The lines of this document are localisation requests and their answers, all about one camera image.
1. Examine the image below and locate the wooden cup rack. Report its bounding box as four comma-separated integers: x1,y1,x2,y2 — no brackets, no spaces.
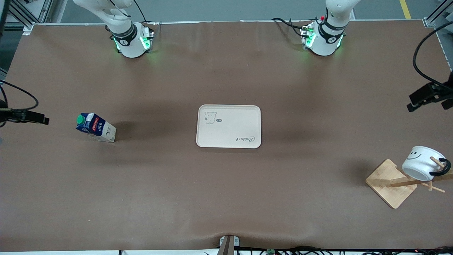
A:
365,156,453,209

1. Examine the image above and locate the brown table cover mat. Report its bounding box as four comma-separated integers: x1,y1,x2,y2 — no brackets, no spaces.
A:
0,21,453,253

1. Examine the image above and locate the aluminium frame profile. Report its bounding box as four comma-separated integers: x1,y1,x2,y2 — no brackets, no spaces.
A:
423,0,453,29
0,0,54,35

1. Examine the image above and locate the beige plastic tray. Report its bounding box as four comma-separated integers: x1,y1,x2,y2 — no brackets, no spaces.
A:
196,104,262,149

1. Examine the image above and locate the blue milk carton green cap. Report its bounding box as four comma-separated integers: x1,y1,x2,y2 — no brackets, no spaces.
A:
76,113,117,143

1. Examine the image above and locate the black base cable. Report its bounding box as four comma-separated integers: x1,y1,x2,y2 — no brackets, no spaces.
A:
132,0,158,26
271,17,308,38

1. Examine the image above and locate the black right base cable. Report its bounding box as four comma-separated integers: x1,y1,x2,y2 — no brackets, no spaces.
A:
132,0,158,26

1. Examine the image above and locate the black left base cable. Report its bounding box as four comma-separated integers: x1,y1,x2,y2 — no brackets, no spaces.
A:
271,17,308,38

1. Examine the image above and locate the white smiley cup black handle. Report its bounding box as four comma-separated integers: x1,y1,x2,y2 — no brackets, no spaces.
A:
401,146,452,182

